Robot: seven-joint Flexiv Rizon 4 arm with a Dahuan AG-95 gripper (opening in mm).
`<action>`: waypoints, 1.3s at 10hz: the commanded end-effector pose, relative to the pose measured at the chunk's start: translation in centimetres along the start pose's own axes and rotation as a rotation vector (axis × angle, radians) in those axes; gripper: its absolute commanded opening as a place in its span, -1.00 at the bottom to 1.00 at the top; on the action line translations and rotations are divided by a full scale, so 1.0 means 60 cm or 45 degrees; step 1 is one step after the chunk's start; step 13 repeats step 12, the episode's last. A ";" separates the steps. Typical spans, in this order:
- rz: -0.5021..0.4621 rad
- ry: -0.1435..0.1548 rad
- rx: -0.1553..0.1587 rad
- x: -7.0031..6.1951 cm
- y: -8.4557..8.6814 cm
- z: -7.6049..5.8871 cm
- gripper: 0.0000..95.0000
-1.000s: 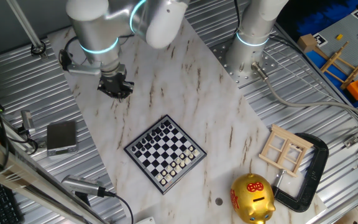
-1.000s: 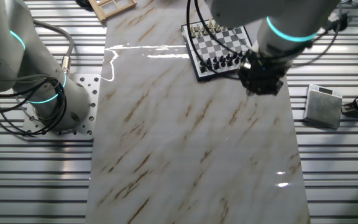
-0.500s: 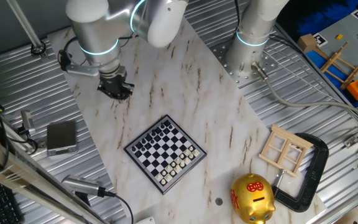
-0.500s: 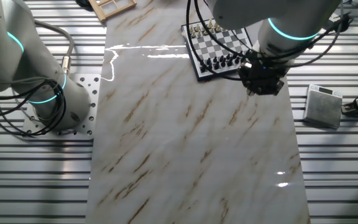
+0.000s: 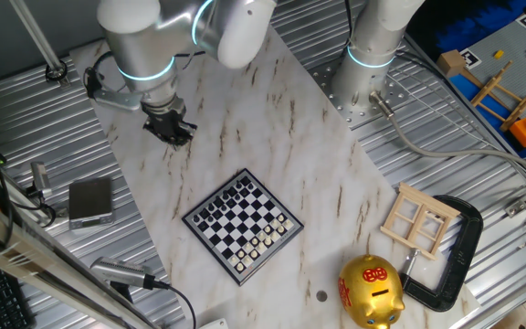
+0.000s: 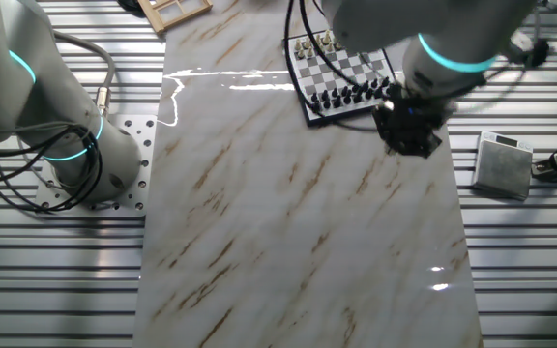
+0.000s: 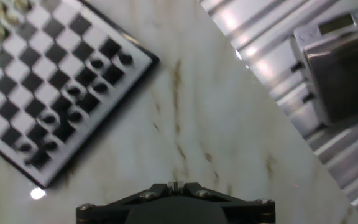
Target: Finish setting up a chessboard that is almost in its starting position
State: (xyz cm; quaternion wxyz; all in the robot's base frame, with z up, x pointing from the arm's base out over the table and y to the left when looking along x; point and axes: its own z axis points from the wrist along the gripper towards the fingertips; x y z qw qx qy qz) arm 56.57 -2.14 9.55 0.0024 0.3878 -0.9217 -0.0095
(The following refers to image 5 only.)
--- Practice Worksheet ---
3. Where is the gold piggy bank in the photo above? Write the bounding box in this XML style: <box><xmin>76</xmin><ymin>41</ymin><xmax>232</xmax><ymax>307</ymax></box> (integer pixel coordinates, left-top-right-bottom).
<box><xmin>337</xmin><ymin>254</ymin><xmax>406</xmax><ymax>329</ymax></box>

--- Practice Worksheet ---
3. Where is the wooden window frame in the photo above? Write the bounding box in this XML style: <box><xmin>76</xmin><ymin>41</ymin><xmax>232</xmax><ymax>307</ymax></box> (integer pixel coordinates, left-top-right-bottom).
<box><xmin>379</xmin><ymin>181</ymin><xmax>462</xmax><ymax>262</ymax></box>

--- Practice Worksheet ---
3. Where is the wooden easel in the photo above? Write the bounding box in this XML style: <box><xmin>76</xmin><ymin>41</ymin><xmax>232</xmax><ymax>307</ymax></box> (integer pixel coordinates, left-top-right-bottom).
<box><xmin>469</xmin><ymin>58</ymin><xmax>526</xmax><ymax>133</ymax></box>

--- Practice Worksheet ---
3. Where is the black white chessboard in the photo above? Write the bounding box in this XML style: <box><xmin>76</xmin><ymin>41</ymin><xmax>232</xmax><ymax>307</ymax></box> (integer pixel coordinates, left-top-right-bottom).
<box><xmin>182</xmin><ymin>168</ymin><xmax>305</xmax><ymax>286</ymax></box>

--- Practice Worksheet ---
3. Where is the silver digital scale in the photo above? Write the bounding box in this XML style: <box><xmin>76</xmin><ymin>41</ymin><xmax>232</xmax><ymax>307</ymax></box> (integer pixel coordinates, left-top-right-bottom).
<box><xmin>68</xmin><ymin>176</ymin><xmax>116</xmax><ymax>231</ymax></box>

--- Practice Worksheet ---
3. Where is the silver ribbed camera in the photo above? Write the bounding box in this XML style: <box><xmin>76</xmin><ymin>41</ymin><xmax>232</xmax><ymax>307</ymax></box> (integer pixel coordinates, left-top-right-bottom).
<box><xmin>89</xmin><ymin>256</ymin><xmax>157</xmax><ymax>292</ymax></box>

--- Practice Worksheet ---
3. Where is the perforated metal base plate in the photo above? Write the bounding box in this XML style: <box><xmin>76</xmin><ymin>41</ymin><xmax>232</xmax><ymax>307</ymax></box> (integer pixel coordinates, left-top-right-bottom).
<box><xmin>310</xmin><ymin>57</ymin><xmax>410</xmax><ymax>132</ymax></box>

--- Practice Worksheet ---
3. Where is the small metal bracket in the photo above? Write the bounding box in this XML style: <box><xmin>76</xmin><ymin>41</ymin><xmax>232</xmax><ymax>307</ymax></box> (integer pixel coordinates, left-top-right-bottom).
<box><xmin>504</xmin><ymin>198</ymin><xmax>526</xmax><ymax>219</ymax></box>

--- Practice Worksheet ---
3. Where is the grey metal pole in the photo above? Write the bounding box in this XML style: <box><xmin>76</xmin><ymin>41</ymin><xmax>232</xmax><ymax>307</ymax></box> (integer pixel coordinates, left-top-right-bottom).
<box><xmin>7</xmin><ymin>0</ymin><xmax>70</xmax><ymax>88</ymax></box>

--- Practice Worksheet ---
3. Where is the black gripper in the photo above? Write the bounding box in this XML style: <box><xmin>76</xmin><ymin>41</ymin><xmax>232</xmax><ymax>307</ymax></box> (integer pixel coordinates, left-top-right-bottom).
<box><xmin>142</xmin><ymin>104</ymin><xmax>198</xmax><ymax>147</ymax></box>

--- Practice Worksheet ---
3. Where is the wrist camera silver bracket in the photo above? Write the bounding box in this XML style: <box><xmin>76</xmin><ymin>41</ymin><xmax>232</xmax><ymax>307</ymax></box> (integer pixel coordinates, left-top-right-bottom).
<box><xmin>83</xmin><ymin>68</ymin><xmax>144</xmax><ymax>113</ymax></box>

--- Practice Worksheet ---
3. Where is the grey cable conduit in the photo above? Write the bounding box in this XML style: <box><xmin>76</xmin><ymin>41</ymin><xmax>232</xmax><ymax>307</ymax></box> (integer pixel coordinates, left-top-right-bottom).
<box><xmin>368</xmin><ymin>90</ymin><xmax>526</xmax><ymax>184</ymax></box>

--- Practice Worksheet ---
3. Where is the black camera cable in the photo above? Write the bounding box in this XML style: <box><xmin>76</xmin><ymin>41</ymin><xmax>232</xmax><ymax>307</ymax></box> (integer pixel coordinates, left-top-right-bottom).
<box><xmin>152</xmin><ymin>279</ymin><xmax>198</xmax><ymax>329</ymax></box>

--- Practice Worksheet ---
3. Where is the grey brick baseplate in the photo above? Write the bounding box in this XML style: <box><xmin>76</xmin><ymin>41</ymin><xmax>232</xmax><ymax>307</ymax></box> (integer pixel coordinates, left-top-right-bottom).
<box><xmin>445</xmin><ymin>13</ymin><xmax>526</xmax><ymax>133</ymax></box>

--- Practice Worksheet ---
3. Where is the tan wooden block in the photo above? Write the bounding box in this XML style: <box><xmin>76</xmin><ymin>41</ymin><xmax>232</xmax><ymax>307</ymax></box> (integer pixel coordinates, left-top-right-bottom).
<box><xmin>436</xmin><ymin>48</ymin><xmax>468</xmax><ymax>79</ymax></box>

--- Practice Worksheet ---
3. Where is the aluminium frame beam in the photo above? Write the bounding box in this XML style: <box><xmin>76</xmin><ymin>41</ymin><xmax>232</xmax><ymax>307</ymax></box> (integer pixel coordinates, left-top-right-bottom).
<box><xmin>0</xmin><ymin>189</ymin><xmax>159</xmax><ymax>329</ymax></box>

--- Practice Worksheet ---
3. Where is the black C-clamp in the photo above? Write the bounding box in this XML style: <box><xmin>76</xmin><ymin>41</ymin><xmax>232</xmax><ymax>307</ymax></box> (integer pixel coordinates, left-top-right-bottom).
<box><xmin>398</xmin><ymin>195</ymin><xmax>485</xmax><ymax>313</ymax></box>

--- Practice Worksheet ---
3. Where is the small silver camera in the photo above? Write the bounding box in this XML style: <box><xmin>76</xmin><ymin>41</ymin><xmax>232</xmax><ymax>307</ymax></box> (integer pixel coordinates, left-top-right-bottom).
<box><xmin>29</xmin><ymin>162</ymin><xmax>54</xmax><ymax>200</ymax></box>

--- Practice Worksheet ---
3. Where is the blue foam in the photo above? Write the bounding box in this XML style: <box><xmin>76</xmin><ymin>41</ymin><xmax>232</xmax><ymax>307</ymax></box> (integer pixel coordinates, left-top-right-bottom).
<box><xmin>434</xmin><ymin>0</ymin><xmax>526</xmax><ymax>54</ymax></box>

